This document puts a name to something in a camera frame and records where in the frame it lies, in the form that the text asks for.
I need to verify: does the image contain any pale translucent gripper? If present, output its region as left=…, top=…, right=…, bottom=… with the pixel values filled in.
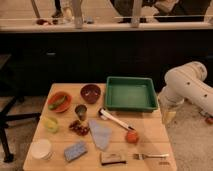
left=160, top=100, right=176, bottom=125

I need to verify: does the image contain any blue sponge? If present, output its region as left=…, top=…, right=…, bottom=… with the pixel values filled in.
left=64, top=141, right=88, bottom=162

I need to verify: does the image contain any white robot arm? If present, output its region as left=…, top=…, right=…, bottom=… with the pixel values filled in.
left=158, top=61, right=213, bottom=124

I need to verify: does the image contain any green plastic tray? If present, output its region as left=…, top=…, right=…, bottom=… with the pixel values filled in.
left=105, top=76, right=158, bottom=112

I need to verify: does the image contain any red tomato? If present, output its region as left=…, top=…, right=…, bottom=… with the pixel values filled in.
left=125, top=130, right=139, bottom=144

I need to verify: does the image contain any silver fork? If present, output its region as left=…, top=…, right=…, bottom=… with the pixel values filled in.
left=132, top=153, right=169, bottom=160

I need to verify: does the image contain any light blue cloth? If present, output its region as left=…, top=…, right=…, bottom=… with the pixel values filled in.
left=89, top=120, right=112, bottom=151

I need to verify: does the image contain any dark red bowl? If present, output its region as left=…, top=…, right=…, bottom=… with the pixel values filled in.
left=80, top=84, right=101, bottom=104

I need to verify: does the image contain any small metal cup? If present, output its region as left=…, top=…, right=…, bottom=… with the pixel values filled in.
left=75, top=105, right=87, bottom=121

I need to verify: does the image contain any dark red grape bunch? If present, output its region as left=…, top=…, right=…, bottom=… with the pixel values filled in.
left=69, top=120, right=90, bottom=136

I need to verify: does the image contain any orange bowl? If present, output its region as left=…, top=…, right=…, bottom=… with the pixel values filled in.
left=47, top=91, right=72, bottom=113

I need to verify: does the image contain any green cucumber piece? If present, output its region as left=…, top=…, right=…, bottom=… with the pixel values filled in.
left=48, top=96, right=66, bottom=110

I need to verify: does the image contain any white round container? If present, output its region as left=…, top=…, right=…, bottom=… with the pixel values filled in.
left=31, top=139, right=52, bottom=160

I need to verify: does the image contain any black chair base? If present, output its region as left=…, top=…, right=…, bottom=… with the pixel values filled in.
left=0, top=53, right=42, bottom=164

